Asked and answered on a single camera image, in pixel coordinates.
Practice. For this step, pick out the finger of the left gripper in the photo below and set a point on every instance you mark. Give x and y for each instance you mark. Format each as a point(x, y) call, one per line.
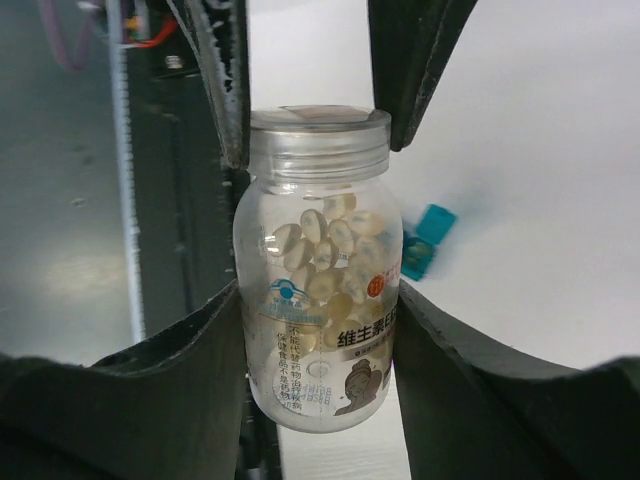
point(217, 34)
point(411, 42)

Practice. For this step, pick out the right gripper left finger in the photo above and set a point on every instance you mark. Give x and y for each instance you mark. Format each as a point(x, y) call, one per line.
point(125, 400)

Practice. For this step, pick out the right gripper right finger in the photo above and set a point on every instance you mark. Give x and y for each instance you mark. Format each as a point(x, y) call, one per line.
point(474, 408)

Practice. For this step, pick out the teal weekly pill organizer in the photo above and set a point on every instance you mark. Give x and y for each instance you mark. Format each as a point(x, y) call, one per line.
point(433, 227)

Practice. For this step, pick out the yellow pills in organizer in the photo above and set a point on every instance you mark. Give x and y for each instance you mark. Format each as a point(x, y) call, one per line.
point(417, 254)

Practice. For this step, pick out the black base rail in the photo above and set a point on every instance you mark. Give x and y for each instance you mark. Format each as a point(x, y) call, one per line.
point(184, 200)

